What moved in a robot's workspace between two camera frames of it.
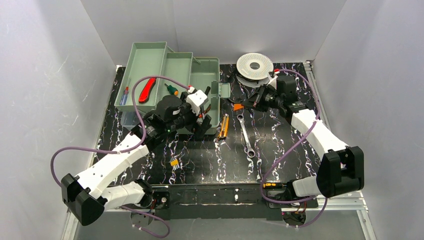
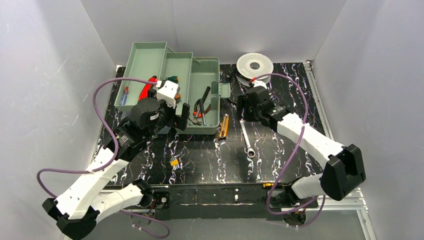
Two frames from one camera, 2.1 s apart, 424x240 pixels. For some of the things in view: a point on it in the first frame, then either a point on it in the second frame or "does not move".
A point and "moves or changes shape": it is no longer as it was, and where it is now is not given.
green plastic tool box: [152, 71] does not move
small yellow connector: [175, 163] does not move
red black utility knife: [145, 94] does not move
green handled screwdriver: [172, 90] moves or changes shape
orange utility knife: [224, 127] does not move
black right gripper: [257, 99] → [247, 105]
